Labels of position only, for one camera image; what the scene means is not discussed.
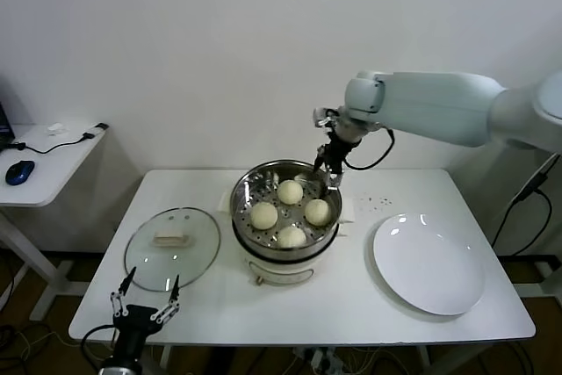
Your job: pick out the small white object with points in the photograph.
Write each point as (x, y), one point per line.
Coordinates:
(56, 129)

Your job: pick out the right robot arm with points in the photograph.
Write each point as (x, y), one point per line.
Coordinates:
(439, 107)

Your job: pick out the glass pot lid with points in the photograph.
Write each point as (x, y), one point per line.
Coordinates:
(145, 256)

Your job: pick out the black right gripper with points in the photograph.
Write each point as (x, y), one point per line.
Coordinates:
(336, 153)

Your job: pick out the white power strip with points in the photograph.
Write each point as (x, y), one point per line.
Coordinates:
(322, 359)

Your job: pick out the steel steamer pot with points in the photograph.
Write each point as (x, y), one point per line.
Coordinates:
(281, 271)

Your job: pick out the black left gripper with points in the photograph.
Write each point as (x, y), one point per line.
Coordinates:
(135, 320)

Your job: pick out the white plate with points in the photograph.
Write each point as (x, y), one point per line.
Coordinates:
(430, 265)

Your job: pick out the white side table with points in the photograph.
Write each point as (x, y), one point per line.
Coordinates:
(52, 173)

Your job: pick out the steel steamer basket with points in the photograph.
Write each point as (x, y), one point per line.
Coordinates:
(263, 182)

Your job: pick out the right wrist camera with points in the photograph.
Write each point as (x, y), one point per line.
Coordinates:
(322, 117)

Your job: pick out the white steamed baozi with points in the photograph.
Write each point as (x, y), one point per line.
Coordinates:
(317, 211)
(263, 215)
(290, 192)
(292, 236)

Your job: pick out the dark laptop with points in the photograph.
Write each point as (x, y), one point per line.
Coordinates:
(4, 120)

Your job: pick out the blue computer mouse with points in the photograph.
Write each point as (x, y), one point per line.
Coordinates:
(19, 173)

